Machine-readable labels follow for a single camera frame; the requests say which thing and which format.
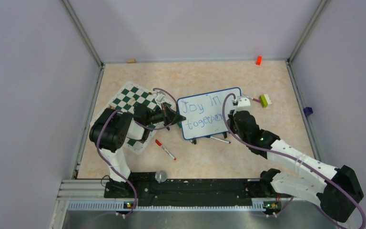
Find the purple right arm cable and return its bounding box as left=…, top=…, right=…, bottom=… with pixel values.
left=222, top=93, right=366, bottom=229

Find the green white chessboard mat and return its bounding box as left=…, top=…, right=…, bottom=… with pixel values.
left=91, top=82, right=175, bottom=155

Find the red cap marker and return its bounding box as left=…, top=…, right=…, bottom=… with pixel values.
left=155, top=139, right=177, bottom=160

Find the orange toy block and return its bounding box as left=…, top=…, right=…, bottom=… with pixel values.
left=255, top=55, right=263, bottom=66

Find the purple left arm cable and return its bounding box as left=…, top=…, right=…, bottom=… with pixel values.
left=96, top=88, right=181, bottom=219

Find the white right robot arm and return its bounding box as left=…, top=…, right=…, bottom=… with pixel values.
left=227, top=110, right=364, bottom=223

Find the grey round knob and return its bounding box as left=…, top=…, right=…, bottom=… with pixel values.
left=155, top=170, right=168, bottom=183

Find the light wooden chess piece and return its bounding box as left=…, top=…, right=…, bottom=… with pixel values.
left=129, top=98, right=135, bottom=105

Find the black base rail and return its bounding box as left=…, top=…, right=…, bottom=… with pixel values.
left=104, top=172, right=279, bottom=207

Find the green white toy brick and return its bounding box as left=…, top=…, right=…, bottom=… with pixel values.
left=259, top=94, right=272, bottom=108

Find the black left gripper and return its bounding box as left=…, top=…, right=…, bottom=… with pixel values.
left=144, top=103, right=186, bottom=127

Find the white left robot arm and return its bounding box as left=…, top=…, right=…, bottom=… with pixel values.
left=89, top=103, right=186, bottom=197

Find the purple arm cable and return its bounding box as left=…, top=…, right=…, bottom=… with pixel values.
left=96, top=88, right=181, bottom=219
left=222, top=93, right=366, bottom=229

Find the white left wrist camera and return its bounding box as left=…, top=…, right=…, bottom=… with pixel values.
left=153, top=91, right=166, bottom=104

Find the blue framed whiteboard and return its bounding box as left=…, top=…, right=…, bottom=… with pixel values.
left=177, top=87, right=241, bottom=140

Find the purple toy block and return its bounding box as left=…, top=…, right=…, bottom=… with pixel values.
left=303, top=107, right=314, bottom=117

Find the black cap marker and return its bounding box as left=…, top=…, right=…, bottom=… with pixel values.
left=209, top=136, right=231, bottom=144

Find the purple cap marker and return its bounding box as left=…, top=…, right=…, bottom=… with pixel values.
left=242, top=95, right=262, bottom=104

